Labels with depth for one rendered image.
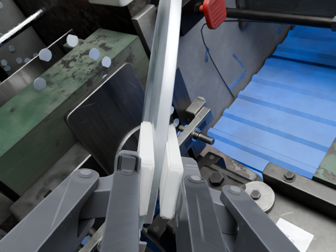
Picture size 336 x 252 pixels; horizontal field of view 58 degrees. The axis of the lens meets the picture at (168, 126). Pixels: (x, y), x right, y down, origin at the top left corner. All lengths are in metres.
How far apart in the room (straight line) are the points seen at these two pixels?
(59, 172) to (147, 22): 0.37
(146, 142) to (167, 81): 0.04
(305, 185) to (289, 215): 0.05
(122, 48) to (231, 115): 1.70
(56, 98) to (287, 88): 2.02
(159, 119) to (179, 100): 0.56
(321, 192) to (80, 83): 0.46
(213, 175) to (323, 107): 1.86
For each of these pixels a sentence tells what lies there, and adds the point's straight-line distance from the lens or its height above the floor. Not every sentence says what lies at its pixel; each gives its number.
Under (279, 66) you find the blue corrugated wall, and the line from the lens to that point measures 2.65.
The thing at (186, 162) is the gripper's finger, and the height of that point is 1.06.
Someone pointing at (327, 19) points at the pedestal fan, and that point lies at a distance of 1.26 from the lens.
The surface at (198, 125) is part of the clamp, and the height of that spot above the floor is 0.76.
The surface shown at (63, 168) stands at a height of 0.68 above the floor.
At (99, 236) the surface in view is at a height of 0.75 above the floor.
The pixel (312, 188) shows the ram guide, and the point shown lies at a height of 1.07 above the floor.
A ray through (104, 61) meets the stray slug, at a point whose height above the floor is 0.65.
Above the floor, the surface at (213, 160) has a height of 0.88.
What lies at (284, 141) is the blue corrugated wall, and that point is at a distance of 2.12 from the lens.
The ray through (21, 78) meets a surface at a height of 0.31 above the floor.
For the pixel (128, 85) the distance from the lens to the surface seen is 0.51.
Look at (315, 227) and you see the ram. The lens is 0.51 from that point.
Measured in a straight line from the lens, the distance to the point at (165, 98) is 0.18.
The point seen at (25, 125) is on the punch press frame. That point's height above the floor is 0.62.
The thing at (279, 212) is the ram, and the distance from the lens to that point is 0.51.
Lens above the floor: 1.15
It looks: 38 degrees down
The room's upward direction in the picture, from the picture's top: 113 degrees clockwise
